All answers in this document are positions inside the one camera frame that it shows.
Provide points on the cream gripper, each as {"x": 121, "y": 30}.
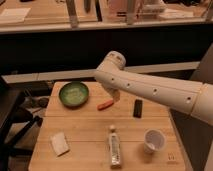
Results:
{"x": 115, "y": 94}

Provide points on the green ceramic bowl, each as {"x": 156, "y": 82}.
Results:
{"x": 74, "y": 94}

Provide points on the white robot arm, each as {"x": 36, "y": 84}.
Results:
{"x": 189, "y": 97}

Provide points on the orange carrot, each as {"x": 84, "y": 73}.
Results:
{"x": 105, "y": 105}

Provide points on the black rectangular block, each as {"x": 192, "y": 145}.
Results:
{"x": 137, "y": 113}

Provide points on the clear plastic bottle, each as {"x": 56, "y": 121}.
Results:
{"x": 114, "y": 148}

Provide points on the white sponge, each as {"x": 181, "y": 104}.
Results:
{"x": 59, "y": 143}

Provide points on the black chair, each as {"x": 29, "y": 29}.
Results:
{"x": 11, "y": 112}

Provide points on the white paper sheet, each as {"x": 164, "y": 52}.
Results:
{"x": 13, "y": 15}

